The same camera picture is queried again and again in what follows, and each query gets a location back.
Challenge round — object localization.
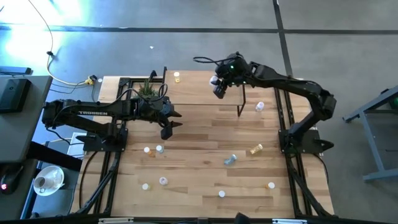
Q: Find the black computer mouse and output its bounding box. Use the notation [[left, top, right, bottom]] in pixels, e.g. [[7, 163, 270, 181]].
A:
[[0, 166, 22, 195]]

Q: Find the dark flat device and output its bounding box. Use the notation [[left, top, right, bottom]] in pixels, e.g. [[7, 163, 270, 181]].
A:
[[0, 65, 32, 75]]

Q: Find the grey office desk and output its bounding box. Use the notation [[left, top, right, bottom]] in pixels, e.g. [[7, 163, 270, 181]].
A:
[[0, 74, 53, 224]]

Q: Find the black aluminium table frame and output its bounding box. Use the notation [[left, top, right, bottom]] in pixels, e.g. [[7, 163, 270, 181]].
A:
[[70, 74, 336, 224]]

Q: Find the white coffee cup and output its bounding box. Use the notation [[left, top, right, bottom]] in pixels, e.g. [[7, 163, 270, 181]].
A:
[[33, 175, 47, 191]]

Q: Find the white floor cable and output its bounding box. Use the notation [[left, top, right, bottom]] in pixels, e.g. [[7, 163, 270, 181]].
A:
[[27, 0, 91, 86]]

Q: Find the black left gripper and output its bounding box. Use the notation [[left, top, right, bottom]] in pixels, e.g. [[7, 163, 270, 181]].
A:
[[136, 95, 184, 141]]

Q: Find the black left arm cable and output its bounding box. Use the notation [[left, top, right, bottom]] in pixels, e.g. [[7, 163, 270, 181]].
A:
[[116, 81, 170, 108]]

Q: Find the succulent plant in black pot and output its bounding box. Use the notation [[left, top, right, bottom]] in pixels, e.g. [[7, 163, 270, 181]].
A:
[[136, 79, 159, 100]]

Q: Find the grey metal table frame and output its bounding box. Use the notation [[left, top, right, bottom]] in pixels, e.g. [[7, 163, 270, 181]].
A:
[[343, 85, 398, 183]]

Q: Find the black computer box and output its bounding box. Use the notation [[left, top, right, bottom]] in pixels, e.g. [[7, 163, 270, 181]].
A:
[[0, 78, 32, 113]]

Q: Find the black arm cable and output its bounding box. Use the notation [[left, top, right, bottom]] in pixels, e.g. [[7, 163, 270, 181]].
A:
[[192, 55, 237, 65], [116, 81, 170, 108]]

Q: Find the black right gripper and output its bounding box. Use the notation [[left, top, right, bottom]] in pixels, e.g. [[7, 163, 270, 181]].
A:
[[213, 54, 252, 100]]

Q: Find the silver aluminium post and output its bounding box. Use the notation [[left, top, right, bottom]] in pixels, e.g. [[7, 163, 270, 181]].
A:
[[272, 218, 308, 224], [98, 217, 134, 224]]

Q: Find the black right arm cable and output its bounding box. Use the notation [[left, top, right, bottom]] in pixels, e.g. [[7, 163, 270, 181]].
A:
[[192, 55, 237, 65]]

